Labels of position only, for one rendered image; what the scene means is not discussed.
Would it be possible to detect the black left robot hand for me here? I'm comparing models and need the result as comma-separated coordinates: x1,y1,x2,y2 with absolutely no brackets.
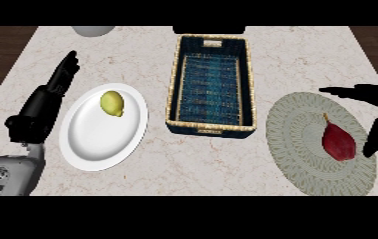
3,50,81,146

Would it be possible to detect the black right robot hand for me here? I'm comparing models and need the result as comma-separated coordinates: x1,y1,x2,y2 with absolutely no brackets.
317,83,378,159

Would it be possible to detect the red pear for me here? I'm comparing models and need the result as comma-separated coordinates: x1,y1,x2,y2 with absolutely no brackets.
320,112,357,162

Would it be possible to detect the grey round placemat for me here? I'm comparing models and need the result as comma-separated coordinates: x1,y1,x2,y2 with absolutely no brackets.
264,91,378,197

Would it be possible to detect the dark blue wicker basket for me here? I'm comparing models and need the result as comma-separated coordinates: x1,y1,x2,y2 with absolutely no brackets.
164,33,258,140

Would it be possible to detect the white oval plate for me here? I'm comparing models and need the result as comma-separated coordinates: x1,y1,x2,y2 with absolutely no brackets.
57,82,150,172

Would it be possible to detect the yellow lemon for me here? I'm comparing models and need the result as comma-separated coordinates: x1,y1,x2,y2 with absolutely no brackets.
99,90,125,118

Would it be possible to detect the pale grey round bowl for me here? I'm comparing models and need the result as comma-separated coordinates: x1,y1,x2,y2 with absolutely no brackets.
71,26,117,38

